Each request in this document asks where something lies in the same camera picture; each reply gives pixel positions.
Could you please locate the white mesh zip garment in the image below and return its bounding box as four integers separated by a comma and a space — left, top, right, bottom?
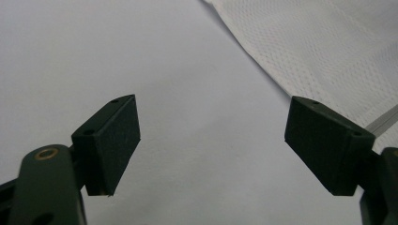
203, 0, 398, 155

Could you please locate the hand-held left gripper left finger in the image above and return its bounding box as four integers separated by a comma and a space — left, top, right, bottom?
70, 94, 142, 197

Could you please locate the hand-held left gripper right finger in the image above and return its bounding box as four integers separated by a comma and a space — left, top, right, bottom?
283, 96, 376, 197

